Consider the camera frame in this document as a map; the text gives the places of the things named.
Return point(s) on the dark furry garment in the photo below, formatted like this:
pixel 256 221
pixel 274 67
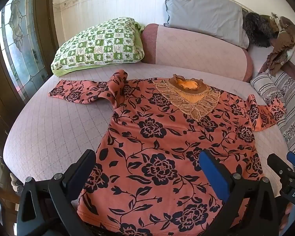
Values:
pixel 257 30

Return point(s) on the green checkered pillow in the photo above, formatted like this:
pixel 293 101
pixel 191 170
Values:
pixel 98 45

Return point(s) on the pink quilted bolster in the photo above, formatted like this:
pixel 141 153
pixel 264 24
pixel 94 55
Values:
pixel 196 51

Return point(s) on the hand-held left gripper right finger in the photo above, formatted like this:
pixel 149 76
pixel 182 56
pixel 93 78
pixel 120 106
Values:
pixel 215 173

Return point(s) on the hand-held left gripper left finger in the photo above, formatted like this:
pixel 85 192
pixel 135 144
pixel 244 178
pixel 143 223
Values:
pixel 84 167

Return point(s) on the stained glass window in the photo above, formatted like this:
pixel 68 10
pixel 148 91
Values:
pixel 19 41

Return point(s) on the brown ruffled cloth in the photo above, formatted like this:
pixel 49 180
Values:
pixel 284 41

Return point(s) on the orange floral blouse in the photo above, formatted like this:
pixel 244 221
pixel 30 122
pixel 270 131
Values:
pixel 167 140

